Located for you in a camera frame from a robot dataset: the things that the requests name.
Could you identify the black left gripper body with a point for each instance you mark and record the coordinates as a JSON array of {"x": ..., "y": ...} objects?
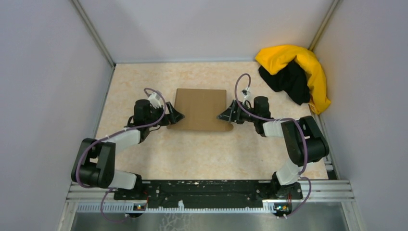
[{"x": 155, "y": 114}]

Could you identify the brown cardboard box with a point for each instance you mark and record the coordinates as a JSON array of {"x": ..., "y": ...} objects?
[{"x": 200, "y": 108}]

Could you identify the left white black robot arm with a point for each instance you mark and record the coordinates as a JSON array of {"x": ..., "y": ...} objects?
[{"x": 94, "y": 166}]

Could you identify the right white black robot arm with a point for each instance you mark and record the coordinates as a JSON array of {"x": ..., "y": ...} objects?
[{"x": 303, "y": 139}]

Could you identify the black cloth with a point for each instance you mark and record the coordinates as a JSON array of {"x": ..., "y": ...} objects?
[{"x": 291, "y": 79}]

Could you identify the yellow cloth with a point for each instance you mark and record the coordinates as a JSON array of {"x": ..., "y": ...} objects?
[{"x": 274, "y": 59}]

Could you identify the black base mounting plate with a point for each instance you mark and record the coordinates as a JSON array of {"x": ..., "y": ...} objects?
[{"x": 212, "y": 194}]

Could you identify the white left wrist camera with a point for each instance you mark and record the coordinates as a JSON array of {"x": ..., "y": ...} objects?
[{"x": 155, "y": 100}]

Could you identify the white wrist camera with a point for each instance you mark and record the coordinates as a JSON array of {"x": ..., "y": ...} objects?
[
  {"x": 155, "y": 100},
  {"x": 246, "y": 94}
]

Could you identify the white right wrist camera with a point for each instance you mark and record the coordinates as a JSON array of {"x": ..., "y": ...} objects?
[{"x": 246, "y": 94}]

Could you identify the aluminium frame rail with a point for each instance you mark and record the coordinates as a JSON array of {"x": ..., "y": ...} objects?
[{"x": 98, "y": 200}]

